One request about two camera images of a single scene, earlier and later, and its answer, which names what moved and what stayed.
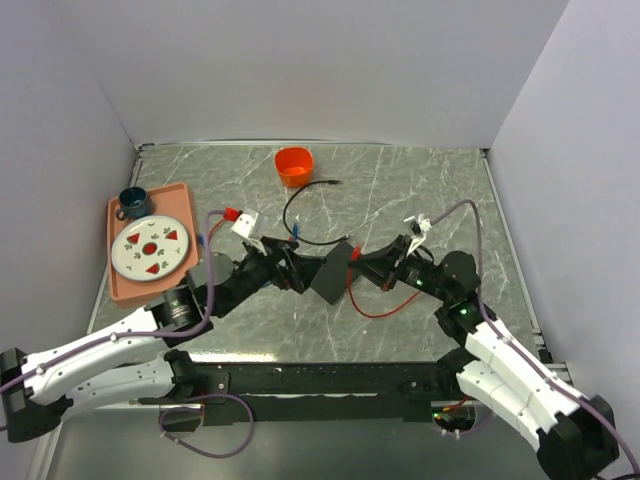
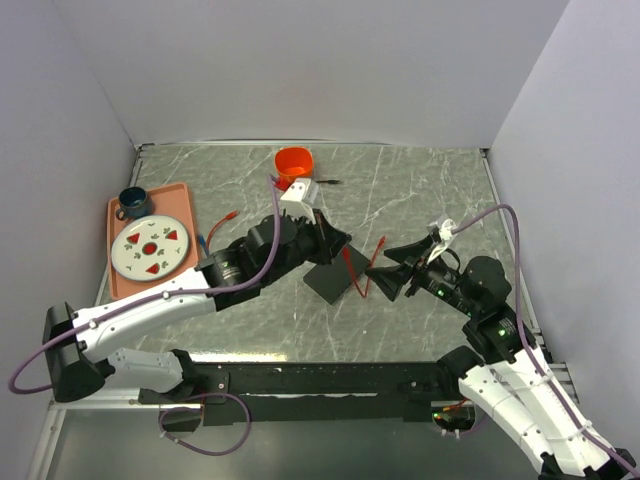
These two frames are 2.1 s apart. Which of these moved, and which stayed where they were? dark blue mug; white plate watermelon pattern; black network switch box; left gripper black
Moved: left gripper black
Stayed: dark blue mug; black network switch box; white plate watermelon pattern
